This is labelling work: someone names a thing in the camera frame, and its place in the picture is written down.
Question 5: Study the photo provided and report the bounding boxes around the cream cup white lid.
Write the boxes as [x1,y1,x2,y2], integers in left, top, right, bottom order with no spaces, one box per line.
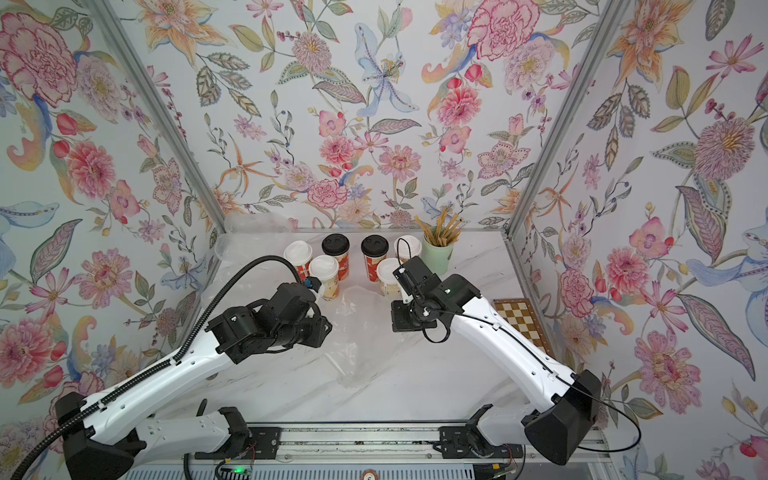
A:
[376,258,402,300]
[309,255,339,300]

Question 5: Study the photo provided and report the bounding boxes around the clear plastic carrier bag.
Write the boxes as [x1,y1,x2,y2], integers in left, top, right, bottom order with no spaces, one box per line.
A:
[320,286,419,388]

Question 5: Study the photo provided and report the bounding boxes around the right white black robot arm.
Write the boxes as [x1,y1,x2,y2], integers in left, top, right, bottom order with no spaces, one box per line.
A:
[391,257,601,466]

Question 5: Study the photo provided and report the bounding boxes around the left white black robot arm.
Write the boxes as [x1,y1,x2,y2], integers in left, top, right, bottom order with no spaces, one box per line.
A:
[56,281,332,479]

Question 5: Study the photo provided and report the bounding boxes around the green straw holder cup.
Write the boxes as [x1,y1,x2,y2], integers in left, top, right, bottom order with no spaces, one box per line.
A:
[420,237,454,276]

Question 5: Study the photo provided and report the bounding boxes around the red cup white lid right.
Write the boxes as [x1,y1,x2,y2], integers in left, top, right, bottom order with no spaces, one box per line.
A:
[394,234,422,264]

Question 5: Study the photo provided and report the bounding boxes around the red cup white lid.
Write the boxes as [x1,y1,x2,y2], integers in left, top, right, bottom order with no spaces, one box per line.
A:
[283,240,313,281]
[394,234,422,264]

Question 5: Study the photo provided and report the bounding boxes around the red cup white lid left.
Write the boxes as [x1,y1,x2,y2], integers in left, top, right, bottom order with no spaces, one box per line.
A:
[283,240,313,281]

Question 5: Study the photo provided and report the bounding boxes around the red cup black lid right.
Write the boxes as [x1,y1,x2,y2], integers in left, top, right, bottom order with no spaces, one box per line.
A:
[361,234,389,282]

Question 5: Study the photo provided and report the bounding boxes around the red cup black lid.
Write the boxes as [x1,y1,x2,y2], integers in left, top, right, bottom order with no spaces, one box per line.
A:
[361,234,389,282]
[321,233,351,281]

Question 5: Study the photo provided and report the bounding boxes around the red cup black lid left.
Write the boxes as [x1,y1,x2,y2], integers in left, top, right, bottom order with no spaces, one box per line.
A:
[321,233,351,281]

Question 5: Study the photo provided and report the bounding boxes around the wooden chessboard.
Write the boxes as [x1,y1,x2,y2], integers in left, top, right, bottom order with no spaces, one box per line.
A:
[492,298,553,356]

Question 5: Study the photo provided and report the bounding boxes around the right thin black cable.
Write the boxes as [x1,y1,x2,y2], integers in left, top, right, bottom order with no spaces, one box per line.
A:
[395,237,643,455]

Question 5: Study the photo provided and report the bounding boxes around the left black corrugated cable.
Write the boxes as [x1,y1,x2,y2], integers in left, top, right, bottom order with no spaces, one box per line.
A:
[8,255,304,480]

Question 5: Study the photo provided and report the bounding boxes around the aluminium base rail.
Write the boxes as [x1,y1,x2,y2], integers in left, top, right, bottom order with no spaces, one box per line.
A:
[116,414,607,467]

